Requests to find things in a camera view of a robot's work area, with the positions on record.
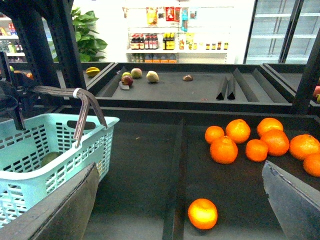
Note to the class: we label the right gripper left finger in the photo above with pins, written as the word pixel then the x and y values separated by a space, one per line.
pixel 62 215

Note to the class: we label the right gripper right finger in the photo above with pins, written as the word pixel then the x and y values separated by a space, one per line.
pixel 295 204

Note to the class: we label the green avocado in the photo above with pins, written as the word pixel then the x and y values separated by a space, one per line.
pixel 49 158

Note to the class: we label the light blue plastic basket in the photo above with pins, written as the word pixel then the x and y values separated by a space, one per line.
pixel 36 161

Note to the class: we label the brown basket handle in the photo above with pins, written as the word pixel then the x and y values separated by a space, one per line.
pixel 87 100

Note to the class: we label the orange tangerine large front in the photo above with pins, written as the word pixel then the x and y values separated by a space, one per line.
pixel 223 150

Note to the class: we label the orange tangerine back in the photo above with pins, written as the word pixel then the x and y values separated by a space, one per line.
pixel 238 130

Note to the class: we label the lone orange front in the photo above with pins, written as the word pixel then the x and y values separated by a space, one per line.
pixel 203 214

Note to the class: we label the black display shelf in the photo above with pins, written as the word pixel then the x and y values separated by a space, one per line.
pixel 161 161

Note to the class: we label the red apple on shelf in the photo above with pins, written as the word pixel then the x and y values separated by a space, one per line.
pixel 127 80

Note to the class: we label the green potted plant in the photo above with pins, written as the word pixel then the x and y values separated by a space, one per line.
pixel 71 32

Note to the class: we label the white goods shelf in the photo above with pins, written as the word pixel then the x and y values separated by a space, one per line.
pixel 179 33

